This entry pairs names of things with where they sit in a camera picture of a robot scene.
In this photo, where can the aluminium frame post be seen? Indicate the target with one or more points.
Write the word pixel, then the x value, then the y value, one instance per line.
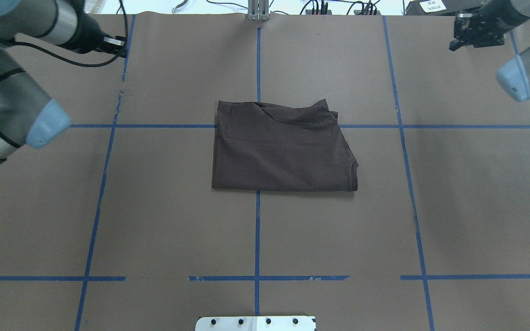
pixel 259 10

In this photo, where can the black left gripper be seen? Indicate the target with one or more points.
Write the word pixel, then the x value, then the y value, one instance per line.
pixel 88 31

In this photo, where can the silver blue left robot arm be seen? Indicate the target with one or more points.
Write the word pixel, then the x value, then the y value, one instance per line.
pixel 28 115

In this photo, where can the brown t-shirt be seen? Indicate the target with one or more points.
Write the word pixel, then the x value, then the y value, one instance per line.
pixel 270 147

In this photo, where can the black box with label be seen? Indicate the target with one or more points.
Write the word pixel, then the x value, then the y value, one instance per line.
pixel 441 7

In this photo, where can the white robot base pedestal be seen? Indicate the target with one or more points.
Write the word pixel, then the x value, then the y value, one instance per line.
pixel 257 323

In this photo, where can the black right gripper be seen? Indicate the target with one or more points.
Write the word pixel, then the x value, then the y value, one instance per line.
pixel 494 24

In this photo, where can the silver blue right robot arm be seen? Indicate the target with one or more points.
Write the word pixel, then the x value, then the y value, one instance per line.
pixel 514 76

